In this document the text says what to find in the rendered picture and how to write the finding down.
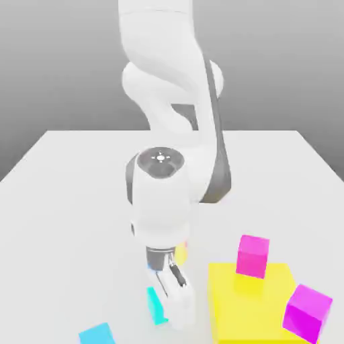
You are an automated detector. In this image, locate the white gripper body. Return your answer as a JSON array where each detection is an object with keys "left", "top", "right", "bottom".
[{"left": 154, "top": 265, "right": 196, "bottom": 331}]

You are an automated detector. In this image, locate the small cyan cube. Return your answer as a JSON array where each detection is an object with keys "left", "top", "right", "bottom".
[{"left": 146, "top": 286, "right": 169, "bottom": 327}]

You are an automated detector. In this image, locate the small yellow cube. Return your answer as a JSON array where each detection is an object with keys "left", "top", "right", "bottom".
[{"left": 174, "top": 241, "right": 189, "bottom": 267}]

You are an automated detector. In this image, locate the small pink cube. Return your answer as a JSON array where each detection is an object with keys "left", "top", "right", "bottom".
[{"left": 235, "top": 234, "right": 271, "bottom": 280}]

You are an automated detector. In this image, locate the small light blue cube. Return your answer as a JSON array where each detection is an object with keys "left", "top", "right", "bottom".
[{"left": 78, "top": 322, "right": 117, "bottom": 344}]

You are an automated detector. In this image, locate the small magenta cube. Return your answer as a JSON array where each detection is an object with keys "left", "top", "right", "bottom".
[{"left": 282, "top": 284, "right": 334, "bottom": 344}]

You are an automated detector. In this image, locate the large yellow box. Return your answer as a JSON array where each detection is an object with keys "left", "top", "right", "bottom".
[{"left": 208, "top": 261, "right": 321, "bottom": 344}]

